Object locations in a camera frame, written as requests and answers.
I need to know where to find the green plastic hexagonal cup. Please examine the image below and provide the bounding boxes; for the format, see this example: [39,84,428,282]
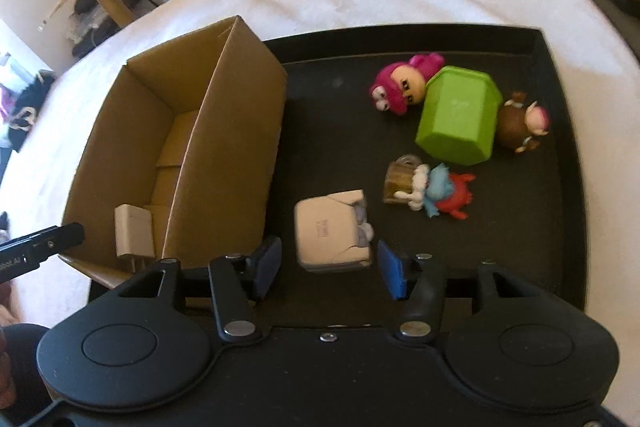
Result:
[414,66,503,166]

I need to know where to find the brown cardboard box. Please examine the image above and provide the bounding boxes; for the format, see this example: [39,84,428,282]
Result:
[64,17,286,287]

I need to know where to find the black shallow tray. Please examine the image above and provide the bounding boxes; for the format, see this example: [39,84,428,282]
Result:
[88,22,587,327]

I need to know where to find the black ghost face cloth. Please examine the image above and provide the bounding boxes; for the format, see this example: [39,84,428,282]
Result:
[8,70,56,152]

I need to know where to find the blue smurf beer mug figurine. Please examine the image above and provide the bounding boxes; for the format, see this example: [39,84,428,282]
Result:
[382,155,476,220]

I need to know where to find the brown haired doll figurine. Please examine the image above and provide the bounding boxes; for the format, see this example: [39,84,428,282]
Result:
[496,91,550,154]

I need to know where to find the pink monster figurine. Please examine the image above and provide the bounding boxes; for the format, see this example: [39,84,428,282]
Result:
[369,53,446,116]

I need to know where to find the white wall charger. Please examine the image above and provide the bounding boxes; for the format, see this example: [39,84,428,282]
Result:
[114,204,155,273]

